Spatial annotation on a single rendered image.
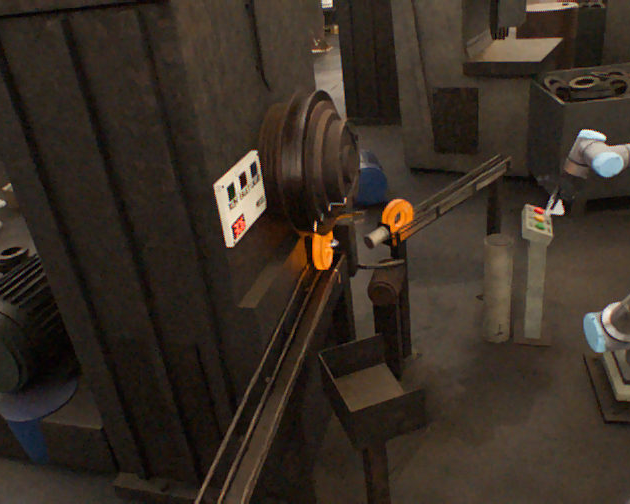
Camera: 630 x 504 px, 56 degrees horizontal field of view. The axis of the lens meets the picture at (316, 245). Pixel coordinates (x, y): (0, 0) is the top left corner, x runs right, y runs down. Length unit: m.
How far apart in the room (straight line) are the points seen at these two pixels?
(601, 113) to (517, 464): 2.25
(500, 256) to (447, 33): 2.23
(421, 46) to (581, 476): 3.16
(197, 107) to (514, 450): 1.69
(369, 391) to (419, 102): 3.21
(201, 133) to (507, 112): 3.25
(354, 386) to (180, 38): 1.05
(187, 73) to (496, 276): 1.71
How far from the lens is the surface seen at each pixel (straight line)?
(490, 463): 2.38
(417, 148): 4.78
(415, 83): 4.64
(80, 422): 2.50
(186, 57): 1.46
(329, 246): 2.03
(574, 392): 2.70
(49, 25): 1.59
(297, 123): 1.75
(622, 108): 3.94
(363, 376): 1.78
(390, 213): 2.39
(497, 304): 2.77
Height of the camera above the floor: 1.77
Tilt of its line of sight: 28 degrees down
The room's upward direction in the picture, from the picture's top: 8 degrees counter-clockwise
